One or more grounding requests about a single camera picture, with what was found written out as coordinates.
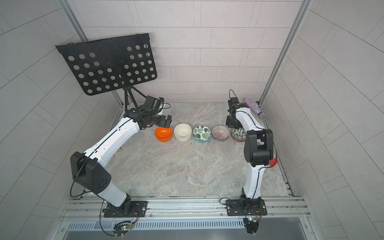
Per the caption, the aluminium front rail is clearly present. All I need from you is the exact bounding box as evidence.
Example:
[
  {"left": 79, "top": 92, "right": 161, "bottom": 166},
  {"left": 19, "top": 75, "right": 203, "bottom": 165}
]
[{"left": 59, "top": 197, "right": 311, "bottom": 221}]

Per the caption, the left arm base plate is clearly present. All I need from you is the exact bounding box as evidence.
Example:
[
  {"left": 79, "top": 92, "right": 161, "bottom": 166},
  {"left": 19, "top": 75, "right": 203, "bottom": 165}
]
[{"left": 102, "top": 201, "right": 148, "bottom": 218}]

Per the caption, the cream ceramic bowl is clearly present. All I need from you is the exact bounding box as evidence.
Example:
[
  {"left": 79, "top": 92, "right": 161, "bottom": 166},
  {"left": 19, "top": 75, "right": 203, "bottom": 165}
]
[
  {"left": 175, "top": 136, "right": 191, "bottom": 142},
  {"left": 174, "top": 123, "right": 192, "bottom": 139}
]

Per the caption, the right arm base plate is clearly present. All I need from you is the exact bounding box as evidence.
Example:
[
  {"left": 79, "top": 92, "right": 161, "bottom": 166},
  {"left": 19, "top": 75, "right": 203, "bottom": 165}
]
[{"left": 226, "top": 198, "right": 268, "bottom": 217}]

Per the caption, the orange plastic bowl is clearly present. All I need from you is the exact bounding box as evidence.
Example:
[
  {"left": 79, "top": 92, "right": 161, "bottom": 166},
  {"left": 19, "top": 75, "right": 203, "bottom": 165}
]
[
  {"left": 157, "top": 136, "right": 172, "bottom": 143},
  {"left": 155, "top": 127, "right": 173, "bottom": 139}
]

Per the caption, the right circuit board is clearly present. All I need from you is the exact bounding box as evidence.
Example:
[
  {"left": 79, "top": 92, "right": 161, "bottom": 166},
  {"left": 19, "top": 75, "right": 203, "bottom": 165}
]
[{"left": 243, "top": 218, "right": 260, "bottom": 235}]

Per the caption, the black perforated music stand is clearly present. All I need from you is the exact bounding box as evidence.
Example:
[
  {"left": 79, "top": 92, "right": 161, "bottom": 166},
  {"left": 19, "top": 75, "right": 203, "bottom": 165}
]
[{"left": 56, "top": 33, "right": 158, "bottom": 96}]

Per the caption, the circuit board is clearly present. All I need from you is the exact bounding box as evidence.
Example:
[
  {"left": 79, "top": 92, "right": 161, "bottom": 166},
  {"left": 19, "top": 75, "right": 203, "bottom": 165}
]
[
  {"left": 243, "top": 218, "right": 260, "bottom": 235},
  {"left": 113, "top": 221, "right": 134, "bottom": 238}
]

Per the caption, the red block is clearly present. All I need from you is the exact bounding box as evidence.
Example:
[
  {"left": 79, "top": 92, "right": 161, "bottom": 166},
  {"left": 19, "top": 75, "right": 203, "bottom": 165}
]
[{"left": 269, "top": 158, "right": 279, "bottom": 168}]

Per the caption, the black white floral bowl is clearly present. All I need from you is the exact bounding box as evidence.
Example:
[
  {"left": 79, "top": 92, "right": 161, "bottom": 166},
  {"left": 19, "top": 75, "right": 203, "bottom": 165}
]
[{"left": 231, "top": 128, "right": 247, "bottom": 142}]

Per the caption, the left circuit board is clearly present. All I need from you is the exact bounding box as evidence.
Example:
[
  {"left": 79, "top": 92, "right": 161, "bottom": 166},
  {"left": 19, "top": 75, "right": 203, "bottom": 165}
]
[{"left": 113, "top": 221, "right": 134, "bottom": 238}]

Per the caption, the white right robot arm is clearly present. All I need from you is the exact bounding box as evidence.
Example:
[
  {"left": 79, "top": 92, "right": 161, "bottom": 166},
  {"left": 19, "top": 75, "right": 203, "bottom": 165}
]
[{"left": 226, "top": 97, "right": 274, "bottom": 199}]

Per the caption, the green leaf pattern bowl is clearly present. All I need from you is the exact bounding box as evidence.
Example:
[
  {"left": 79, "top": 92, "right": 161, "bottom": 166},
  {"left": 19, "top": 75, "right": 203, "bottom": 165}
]
[{"left": 194, "top": 139, "right": 210, "bottom": 143}]

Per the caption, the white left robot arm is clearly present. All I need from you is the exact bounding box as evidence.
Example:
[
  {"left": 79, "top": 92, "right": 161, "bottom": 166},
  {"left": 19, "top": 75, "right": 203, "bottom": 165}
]
[{"left": 70, "top": 96, "right": 172, "bottom": 208}]

